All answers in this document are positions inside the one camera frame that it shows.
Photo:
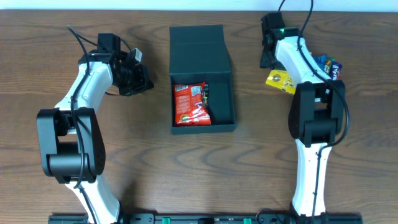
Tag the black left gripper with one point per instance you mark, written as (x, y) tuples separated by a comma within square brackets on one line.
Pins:
[(137, 81)]

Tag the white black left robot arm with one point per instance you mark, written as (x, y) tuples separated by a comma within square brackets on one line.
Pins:
[(71, 145)]

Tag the red KitKat bar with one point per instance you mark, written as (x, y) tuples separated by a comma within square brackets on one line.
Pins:
[(327, 66)]

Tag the red snack bag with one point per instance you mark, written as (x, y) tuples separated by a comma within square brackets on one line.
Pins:
[(189, 110)]

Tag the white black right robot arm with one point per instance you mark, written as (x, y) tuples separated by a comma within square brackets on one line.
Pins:
[(315, 116)]

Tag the purple Dairy Milk bar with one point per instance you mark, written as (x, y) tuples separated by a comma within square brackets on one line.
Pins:
[(335, 70)]

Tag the Haribo candy bag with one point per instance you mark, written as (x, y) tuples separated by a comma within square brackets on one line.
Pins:
[(205, 95)]

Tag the yellow snack bag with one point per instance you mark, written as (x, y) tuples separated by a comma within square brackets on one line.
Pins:
[(281, 80)]

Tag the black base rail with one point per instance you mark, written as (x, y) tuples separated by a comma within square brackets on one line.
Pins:
[(267, 218)]

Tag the blue wrapped biscuit bar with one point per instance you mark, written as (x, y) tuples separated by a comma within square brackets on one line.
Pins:
[(320, 61)]

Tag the dark green box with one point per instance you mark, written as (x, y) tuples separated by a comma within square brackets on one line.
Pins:
[(199, 54)]

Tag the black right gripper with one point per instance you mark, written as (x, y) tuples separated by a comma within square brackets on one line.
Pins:
[(266, 48)]

